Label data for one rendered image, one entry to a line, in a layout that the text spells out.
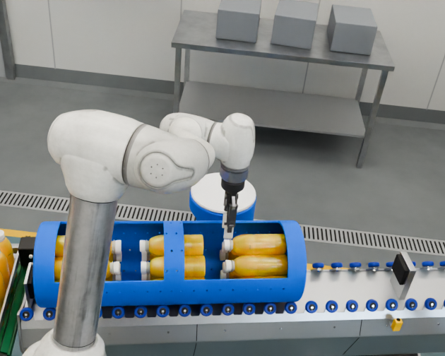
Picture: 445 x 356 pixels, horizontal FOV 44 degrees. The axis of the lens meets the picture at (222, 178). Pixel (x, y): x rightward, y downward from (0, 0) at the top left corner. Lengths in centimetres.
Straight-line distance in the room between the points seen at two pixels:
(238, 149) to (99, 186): 58
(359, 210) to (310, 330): 215
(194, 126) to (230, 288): 56
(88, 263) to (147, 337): 82
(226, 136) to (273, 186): 259
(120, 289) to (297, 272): 57
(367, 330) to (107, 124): 137
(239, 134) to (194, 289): 54
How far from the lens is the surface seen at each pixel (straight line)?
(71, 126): 115
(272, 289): 187
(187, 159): 108
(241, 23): 413
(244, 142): 160
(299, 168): 443
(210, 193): 233
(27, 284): 198
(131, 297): 184
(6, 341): 203
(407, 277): 215
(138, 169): 106
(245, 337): 205
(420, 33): 512
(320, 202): 412
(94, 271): 126
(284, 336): 208
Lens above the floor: 246
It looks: 36 degrees down
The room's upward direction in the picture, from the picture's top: 6 degrees clockwise
